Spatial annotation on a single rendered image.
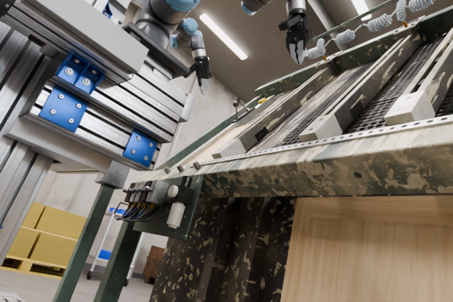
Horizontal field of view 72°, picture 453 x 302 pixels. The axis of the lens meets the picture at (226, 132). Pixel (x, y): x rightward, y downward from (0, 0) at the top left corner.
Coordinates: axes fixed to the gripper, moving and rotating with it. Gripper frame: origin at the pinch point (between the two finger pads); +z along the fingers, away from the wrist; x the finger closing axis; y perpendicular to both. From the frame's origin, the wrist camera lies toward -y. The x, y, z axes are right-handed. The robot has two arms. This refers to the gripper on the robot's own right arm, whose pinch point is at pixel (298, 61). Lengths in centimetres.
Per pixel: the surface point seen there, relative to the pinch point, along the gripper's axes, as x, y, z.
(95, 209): 95, -41, 57
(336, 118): -19.5, -15.5, 25.5
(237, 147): 26.5, -10.0, 31.9
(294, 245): -4, -21, 65
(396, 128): -41, -34, 31
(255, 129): 25.3, 1.6, 24.6
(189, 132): 422, 305, -8
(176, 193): 31, -40, 47
